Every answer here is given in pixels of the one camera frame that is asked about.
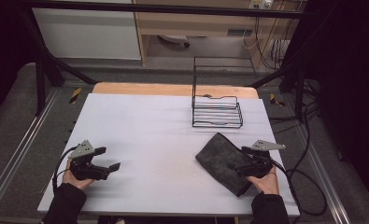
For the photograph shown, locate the person's right hand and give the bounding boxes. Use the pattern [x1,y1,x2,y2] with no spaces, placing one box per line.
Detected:
[247,164,280,196]

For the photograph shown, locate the white table cover board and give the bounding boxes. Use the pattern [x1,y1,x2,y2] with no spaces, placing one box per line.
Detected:
[36,92,301,217]

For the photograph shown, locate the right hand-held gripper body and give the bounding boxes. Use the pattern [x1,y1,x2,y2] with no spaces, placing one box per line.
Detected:
[238,139,287,179]

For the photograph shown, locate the black wire rack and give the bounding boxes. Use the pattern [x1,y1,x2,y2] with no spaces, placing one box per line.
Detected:
[191,56,258,129]

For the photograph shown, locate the hanging cables under desk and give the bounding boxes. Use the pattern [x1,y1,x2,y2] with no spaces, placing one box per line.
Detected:
[241,13,300,70]

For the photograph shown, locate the white power strip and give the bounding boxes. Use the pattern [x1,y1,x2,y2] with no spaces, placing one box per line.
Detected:
[248,0,274,10]

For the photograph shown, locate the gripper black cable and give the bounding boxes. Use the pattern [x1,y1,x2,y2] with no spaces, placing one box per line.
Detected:
[267,157,328,217]
[51,145,81,194]

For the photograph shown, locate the white cabinet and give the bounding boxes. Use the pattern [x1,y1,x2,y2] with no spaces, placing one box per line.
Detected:
[32,0,142,61]

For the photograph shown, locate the black metal crossbar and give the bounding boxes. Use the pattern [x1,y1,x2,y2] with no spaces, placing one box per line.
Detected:
[18,0,309,20]

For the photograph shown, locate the dark grey towel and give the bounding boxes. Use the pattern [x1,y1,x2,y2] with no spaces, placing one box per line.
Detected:
[194,133,259,198]

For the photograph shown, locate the person's left hand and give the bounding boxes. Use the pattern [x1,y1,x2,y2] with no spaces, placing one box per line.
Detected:
[62,158,96,191]

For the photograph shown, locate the white chair base with caster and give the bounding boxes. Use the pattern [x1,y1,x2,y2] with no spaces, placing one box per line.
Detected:
[157,34,192,49]

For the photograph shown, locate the aluminium floor rail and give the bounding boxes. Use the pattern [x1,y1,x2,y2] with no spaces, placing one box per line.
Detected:
[0,88,61,213]
[284,102,352,224]

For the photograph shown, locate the light wooden desk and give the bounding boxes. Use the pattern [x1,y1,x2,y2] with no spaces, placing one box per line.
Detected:
[132,0,306,69]

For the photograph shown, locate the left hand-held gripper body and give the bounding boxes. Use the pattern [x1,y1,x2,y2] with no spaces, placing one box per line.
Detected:
[67,139,111,182]

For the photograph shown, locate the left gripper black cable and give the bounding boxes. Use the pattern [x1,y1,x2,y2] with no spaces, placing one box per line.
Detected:
[51,145,81,194]

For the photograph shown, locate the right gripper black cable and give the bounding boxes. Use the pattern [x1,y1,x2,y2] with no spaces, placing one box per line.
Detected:
[267,157,328,217]

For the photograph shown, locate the bundle of black floor cables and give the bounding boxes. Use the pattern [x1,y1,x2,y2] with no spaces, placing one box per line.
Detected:
[268,78,321,135]

